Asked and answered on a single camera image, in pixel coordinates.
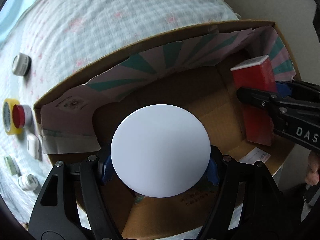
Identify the red Marubi box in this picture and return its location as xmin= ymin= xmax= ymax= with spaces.
xmin=231 ymin=55 xmax=277 ymax=146

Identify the white pill bottle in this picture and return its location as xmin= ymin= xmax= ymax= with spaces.
xmin=17 ymin=174 xmax=39 ymax=191

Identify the green cream jar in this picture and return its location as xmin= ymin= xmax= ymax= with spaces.
xmin=3 ymin=155 xmax=21 ymax=176

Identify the white earbuds case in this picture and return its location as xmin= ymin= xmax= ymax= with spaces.
xmin=26 ymin=133 xmax=40 ymax=160

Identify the cardboard box with patterned lining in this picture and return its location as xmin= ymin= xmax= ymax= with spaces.
xmin=34 ymin=20 xmax=300 ymax=239

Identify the white-lid jar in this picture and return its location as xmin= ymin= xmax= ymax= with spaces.
xmin=111 ymin=104 xmax=210 ymax=198

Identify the red-lid jar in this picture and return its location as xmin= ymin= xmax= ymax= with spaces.
xmin=12 ymin=105 xmax=33 ymax=128

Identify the yellow packing tape roll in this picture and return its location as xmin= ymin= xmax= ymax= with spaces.
xmin=3 ymin=98 xmax=22 ymax=135

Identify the small white-grey jar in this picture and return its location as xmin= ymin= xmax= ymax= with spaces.
xmin=12 ymin=53 xmax=31 ymax=76

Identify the person's right hand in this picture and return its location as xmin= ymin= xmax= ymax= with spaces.
xmin=305 ymin=152 xmax=319 ymax=186

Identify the checked floral bed sheet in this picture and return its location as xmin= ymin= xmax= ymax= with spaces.
xmin=1 ymin=0 xmax=239 ymax=106

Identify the blue cloth over window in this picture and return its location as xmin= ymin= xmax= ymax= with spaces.
xmin=1 ymin=0 xmax=36 ymax=43

